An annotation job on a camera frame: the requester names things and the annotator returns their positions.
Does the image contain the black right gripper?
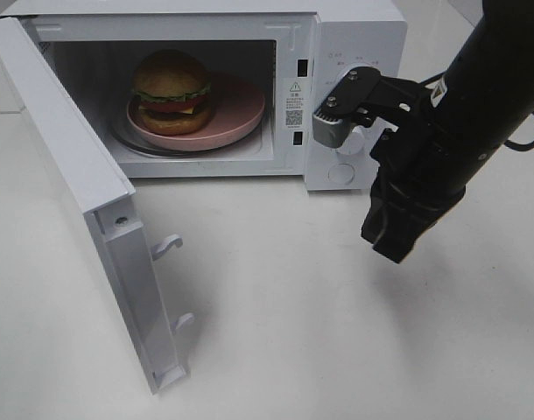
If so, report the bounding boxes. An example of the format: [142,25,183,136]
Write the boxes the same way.
[358,73,468,263]

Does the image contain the white round door-release button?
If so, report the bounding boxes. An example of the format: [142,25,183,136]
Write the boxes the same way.
[327,164,355,186]

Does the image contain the white microwave knob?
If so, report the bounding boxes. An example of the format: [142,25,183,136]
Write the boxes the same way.
[339,63,372,81]
[336,127,366,156]

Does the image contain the pink plate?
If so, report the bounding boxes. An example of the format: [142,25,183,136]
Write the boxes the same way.
[126,73,266,152]

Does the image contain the burger with lettuce tomato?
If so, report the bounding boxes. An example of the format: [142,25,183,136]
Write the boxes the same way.
[133,50,212,136]

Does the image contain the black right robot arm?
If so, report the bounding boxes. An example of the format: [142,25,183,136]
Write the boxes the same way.
[362,1,534,263]

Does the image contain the white microwave oven body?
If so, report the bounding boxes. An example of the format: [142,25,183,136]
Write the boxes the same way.
[0,1,407,191]

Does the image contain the glass microwave turntable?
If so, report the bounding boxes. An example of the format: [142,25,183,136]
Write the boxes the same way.
[111,126,273,160]

